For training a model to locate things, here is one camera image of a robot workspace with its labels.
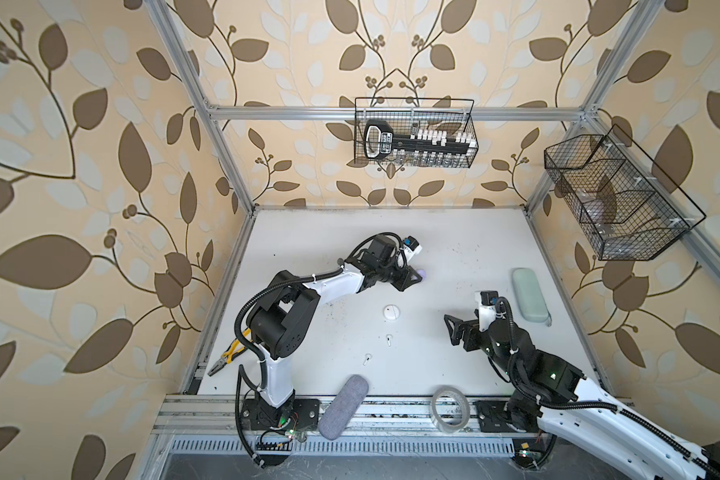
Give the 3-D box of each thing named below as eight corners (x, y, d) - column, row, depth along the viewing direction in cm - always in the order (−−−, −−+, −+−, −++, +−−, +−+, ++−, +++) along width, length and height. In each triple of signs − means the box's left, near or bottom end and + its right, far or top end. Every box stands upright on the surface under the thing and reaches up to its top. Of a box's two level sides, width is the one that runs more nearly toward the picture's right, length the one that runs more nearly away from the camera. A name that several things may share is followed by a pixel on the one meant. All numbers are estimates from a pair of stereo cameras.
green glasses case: (527, 326, 91) (530, 323, 89) (507, 271, 104) (509, 267, 102) (552, 326, 91) (556, 323, 89) (529, 271, 104) (532, 267, 102)
